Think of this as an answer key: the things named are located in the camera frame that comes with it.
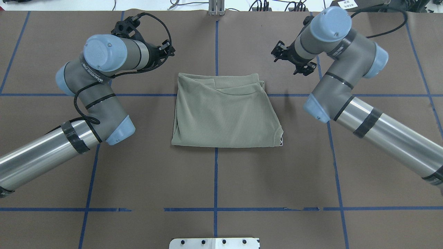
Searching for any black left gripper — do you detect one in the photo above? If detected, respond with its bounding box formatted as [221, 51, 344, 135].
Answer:
[140, 40, 175, 70]

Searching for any olive green long-sleeve shirt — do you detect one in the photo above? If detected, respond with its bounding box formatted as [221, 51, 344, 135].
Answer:
[171, 73, 283, 148]

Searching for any white camera pole base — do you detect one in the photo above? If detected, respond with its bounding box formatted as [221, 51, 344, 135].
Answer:
[169, 237, 261, 249]

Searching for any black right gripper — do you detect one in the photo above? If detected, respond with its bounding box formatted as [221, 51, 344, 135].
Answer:
[271, 41, 317, 76]

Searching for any black laptop computer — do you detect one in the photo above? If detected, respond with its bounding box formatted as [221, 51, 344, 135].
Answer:
[330, 0, 359, 11]

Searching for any brown paper table cover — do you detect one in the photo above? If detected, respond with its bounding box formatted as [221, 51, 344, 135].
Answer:
[0, 10, 442, 249]

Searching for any aluminium frame post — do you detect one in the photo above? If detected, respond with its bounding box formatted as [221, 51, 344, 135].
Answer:
[208, 0, 226, 16]

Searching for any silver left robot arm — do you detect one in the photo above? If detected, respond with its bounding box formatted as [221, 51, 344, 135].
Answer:
[1, 33, 175, 198]

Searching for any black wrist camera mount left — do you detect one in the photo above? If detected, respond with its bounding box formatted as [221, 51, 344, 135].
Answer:
[111, 15, 144, 42]

